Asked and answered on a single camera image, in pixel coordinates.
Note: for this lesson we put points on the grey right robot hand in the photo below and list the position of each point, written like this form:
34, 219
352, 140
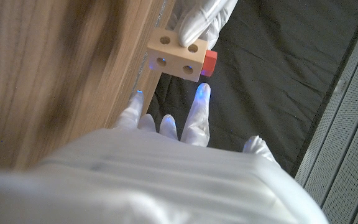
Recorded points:
166, 180

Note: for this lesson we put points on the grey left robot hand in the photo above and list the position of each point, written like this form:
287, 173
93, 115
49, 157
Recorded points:
200, 21

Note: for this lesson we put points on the wooden screw with red head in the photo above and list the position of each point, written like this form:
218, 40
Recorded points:
209, 63

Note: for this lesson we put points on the small wooden block with holes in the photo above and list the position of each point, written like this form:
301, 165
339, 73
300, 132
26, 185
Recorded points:
176, 56

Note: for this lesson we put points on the black curtain backdrop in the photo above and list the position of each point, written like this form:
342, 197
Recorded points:
275, 77

